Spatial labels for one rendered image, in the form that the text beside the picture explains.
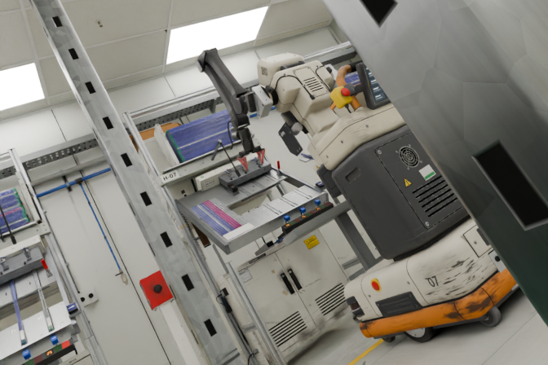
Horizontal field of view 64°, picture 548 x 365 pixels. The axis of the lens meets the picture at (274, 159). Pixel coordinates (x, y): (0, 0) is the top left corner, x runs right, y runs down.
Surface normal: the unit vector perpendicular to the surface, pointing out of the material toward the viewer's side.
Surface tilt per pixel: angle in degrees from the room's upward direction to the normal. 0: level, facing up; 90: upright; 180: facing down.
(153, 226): 90
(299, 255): 90
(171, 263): 90
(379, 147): 90
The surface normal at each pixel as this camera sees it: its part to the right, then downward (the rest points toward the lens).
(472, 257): 0.34, -0.43
